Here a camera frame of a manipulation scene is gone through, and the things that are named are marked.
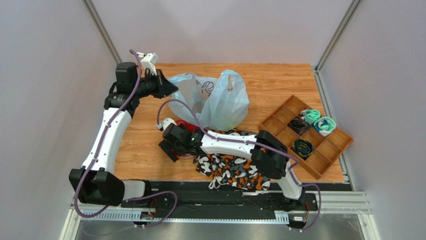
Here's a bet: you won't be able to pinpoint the teal sock roll left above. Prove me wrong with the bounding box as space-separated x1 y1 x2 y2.
300 109 321 125

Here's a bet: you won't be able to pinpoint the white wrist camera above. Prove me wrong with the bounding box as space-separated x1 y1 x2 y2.
138 52 159 76
156 117 177 131

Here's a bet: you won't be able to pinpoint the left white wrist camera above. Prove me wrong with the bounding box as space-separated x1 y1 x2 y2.
138 52 159 76

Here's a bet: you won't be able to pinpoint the light blue plastic bag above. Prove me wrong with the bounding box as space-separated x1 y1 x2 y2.
168 69 250 131

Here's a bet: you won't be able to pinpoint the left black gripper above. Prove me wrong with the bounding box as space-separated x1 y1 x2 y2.
132 69 178 100

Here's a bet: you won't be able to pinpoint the red apple right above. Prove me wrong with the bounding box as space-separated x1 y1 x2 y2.
175 119 199 133

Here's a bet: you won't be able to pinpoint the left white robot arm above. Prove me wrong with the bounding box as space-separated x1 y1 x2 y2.
69 62 178 206

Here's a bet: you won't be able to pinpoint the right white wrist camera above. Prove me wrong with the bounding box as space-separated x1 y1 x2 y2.
156 117 177 131

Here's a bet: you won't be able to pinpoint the wooden compartment tray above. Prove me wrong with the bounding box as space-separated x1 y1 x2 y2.
258 95 354 182

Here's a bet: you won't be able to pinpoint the dark yellow sock roll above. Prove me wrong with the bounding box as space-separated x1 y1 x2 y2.
290 138 315 160

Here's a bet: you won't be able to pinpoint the teal white sock roll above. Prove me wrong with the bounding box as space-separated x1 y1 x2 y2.
313 116 337 137

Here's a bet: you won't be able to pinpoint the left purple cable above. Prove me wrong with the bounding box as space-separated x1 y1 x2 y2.
73 49 178 229

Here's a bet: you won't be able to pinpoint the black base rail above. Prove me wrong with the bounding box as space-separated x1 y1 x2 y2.
120 180 318 220

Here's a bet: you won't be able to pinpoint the pink plate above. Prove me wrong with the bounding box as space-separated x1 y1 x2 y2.
178 153 194 159

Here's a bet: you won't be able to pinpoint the camouflage patterned cloth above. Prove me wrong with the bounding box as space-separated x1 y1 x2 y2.
193 129 275 192

